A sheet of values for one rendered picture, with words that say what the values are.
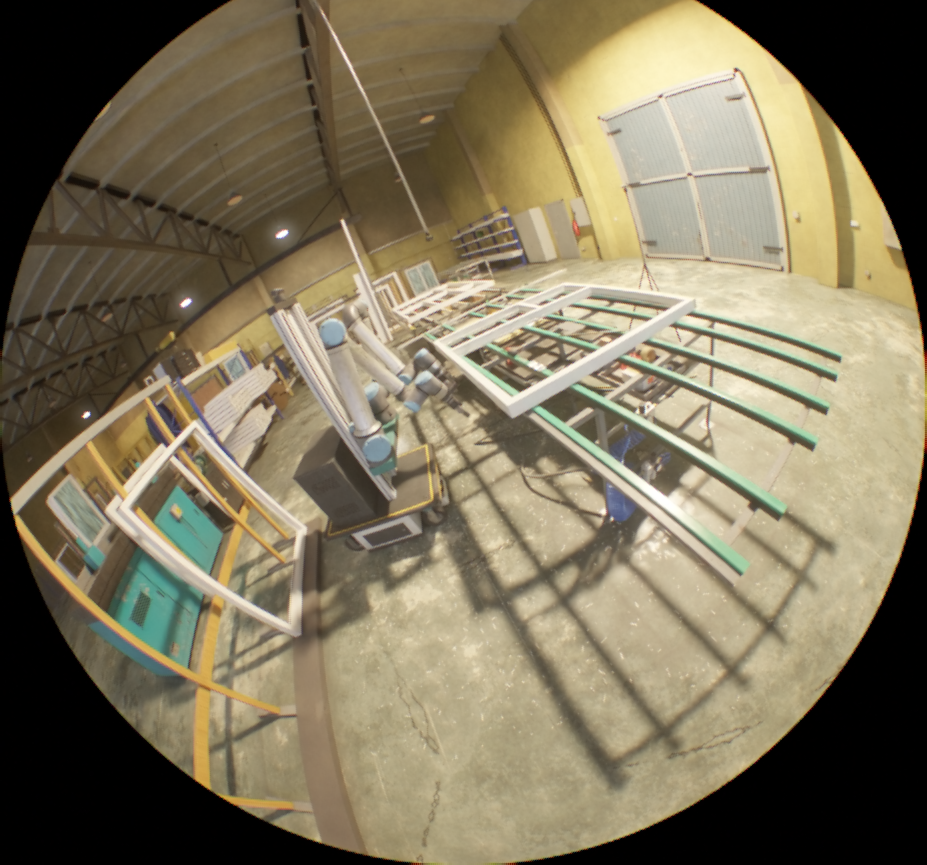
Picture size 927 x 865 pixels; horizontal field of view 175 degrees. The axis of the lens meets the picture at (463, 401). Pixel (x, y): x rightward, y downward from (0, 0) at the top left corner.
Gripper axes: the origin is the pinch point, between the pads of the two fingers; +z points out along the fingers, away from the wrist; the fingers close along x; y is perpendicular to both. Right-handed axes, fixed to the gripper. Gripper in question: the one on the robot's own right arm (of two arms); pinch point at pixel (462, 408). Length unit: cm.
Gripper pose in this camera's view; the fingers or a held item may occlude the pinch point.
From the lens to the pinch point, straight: 177.4
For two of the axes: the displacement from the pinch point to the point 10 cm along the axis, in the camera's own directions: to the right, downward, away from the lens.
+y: -6.7, 7.3, 1.2
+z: 6.5, 5.1, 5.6
